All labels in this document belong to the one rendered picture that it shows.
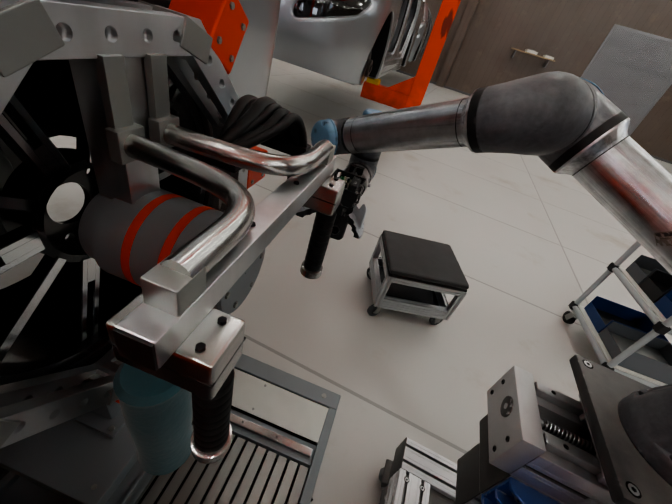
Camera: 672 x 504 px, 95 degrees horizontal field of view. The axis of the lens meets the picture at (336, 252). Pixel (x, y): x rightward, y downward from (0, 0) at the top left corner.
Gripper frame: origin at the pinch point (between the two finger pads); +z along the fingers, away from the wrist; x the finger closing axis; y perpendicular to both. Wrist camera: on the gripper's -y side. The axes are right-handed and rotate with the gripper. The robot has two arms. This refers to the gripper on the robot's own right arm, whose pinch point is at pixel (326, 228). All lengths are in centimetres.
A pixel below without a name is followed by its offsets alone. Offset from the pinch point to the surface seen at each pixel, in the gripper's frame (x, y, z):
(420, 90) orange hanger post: 4, -7, -334
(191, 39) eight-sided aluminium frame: -20.2, 26.8, 12.8
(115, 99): -19.9, 21.6, 25.1
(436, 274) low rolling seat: 45, -49, -73
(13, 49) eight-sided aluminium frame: -20.1, 25.8, 32.7
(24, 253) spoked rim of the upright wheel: -30.9, 0.9, 31.5
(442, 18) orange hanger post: -1, 56, -334
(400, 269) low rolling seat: 27, -49, -66
